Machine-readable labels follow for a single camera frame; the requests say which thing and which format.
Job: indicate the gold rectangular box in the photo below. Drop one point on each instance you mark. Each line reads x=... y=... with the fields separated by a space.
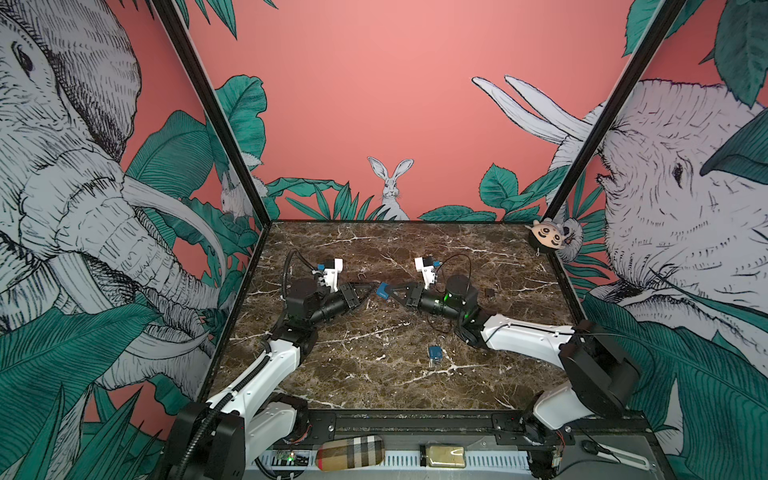
x=443 y=456

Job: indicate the small circuit board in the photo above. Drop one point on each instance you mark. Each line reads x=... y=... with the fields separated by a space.
x=285 y=459

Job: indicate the plaid cylindrical case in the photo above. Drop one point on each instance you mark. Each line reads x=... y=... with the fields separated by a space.
x=351 y=453

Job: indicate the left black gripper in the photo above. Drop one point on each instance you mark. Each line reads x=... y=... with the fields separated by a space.
x=349 y=295

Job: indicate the black front rail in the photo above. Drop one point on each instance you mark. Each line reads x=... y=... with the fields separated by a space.
x=503 y=427

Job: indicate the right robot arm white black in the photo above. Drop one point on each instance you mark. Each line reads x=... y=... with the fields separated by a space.
x=601 y=376

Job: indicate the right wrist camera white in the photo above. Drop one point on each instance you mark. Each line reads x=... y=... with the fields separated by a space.
x=427 y=267

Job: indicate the cartoon face sticker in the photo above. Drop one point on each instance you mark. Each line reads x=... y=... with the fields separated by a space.
x=548 y=233

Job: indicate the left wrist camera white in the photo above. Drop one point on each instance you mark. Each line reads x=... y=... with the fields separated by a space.
x=329 y=271

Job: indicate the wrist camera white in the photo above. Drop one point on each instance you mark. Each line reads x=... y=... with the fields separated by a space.
x=427 y=267
x=329 y=271

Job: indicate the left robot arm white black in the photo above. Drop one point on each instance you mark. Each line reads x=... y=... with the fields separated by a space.
x=222 y=436

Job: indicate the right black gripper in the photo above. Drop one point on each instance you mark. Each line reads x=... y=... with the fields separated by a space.
x=416 y=292

